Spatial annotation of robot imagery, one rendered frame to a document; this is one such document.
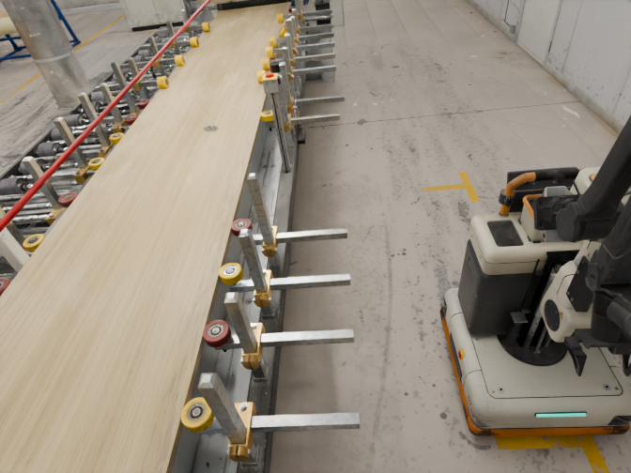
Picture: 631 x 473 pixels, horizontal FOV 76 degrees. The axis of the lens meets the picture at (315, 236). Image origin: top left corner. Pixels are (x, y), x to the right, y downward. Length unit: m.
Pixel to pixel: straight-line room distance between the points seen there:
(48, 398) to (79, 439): 0.19
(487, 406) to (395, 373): 0.52
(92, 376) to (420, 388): 1.44
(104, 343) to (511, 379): 1.53
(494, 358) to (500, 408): 0.21
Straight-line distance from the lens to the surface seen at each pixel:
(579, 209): 1.05
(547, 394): 1.94
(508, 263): 1.64
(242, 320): 1.14
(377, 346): 2.26
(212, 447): 1.44
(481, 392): 1.87
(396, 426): 2.06
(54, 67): 6.27
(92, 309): 1.57
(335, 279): 1.43
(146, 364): 1.32
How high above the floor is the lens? 1.89
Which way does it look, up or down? 41 degrees down
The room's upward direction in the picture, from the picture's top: 9 degrees counter-clockwise
